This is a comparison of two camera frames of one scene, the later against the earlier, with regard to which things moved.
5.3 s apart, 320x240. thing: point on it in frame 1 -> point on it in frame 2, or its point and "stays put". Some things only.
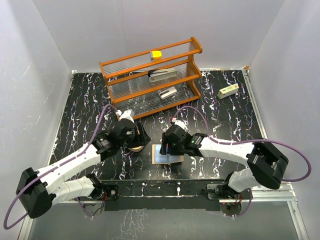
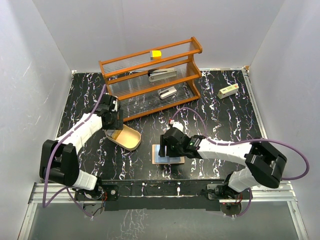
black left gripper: (143, 138) -> (116, 125)
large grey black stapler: (161, 74) stays put
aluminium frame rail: (285, 192) stays put
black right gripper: (170, 150) stays put
